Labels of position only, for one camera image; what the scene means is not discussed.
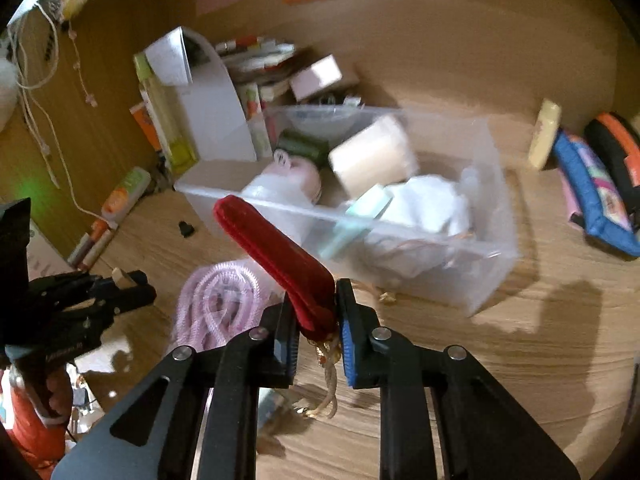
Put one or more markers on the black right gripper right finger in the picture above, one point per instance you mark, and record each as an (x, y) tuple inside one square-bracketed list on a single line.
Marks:
[(443, 415)]

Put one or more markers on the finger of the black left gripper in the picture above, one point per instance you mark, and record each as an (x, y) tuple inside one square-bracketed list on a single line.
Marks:
[(117, 294)]

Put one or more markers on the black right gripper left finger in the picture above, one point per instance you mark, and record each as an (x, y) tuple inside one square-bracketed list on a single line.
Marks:
[(195, 415)]

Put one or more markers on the red velvet tassel pouch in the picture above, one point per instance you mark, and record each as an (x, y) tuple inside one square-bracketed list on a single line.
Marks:
[(310, 287)]

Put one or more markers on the mint green small tube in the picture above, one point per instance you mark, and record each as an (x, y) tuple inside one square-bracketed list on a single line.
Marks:
[(369, 206)]

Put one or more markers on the dark green glass bottle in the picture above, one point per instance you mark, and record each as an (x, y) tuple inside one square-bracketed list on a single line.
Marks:
[(300, 144)]

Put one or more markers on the orange white pens bundle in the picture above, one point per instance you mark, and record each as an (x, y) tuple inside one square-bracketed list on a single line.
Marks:
[(91, 245)]

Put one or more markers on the green orange tube package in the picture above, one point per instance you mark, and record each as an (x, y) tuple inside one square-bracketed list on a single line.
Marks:
[(126, 194)]

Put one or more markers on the small black clip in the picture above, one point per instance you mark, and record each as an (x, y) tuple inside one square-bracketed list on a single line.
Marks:
[(186, 229)]

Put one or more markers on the yellow green liquid bottle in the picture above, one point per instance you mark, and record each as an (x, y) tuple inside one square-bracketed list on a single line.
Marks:
[(177, 149)]

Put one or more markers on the white crumpled cloth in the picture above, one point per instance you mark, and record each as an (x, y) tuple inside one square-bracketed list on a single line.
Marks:
[(421, 208)]

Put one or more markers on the clear plastic storage bin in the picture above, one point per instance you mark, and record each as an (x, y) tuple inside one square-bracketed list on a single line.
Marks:
[(455, 148)]

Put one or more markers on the pink round compact case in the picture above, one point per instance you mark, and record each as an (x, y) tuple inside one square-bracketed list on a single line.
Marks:
[(300, 170)]

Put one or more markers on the fruit print white box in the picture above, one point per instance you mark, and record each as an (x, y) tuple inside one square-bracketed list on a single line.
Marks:
[(252, 105)]

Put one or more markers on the white standing paper folder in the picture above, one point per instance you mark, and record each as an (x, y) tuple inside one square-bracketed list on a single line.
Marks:
[(201, 95)]

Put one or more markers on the stack of booklets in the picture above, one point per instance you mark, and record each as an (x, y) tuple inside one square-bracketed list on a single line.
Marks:
[(258, 58)]

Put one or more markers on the clear glass bowl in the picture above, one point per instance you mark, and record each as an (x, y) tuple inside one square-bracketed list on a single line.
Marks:
[(328, 123)]

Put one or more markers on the pink small cardboard box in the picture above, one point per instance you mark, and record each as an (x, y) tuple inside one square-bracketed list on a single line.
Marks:
[(327, 74)]

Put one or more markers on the cream yellow small tube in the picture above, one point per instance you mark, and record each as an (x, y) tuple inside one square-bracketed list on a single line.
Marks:
[(545, 129)]

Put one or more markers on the black orange round case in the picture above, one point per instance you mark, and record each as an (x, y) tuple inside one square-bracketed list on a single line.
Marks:
[(616, 143)]

